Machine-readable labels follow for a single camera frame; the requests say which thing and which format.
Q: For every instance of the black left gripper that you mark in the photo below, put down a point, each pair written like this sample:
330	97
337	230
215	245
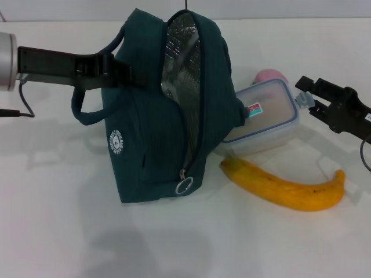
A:
52	63

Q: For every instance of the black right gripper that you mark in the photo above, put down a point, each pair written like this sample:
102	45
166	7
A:
347	113

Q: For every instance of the yellow banana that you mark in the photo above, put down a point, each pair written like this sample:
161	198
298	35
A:
275	188

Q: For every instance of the dark teal insulated lunch bag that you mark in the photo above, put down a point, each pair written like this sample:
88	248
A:
139	130

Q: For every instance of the pink peach toy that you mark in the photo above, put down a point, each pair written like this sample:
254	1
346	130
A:
269	74

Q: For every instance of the clear blue-rimmed food container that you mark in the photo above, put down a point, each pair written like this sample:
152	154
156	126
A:
269	116

